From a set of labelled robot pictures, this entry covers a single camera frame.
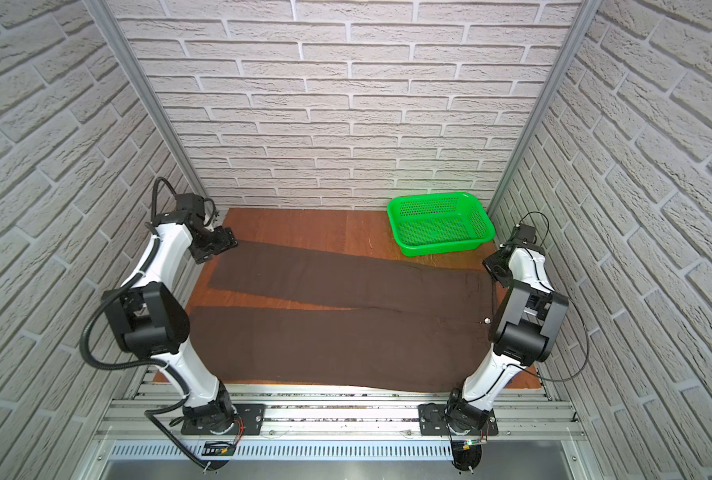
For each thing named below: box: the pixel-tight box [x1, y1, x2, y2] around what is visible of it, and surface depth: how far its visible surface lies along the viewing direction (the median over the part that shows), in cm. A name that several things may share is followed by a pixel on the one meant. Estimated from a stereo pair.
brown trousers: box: [189, 242, 494, 392], surface depth 92 cm
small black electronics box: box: [201, 441, 236, 456], surface depth 74 cm
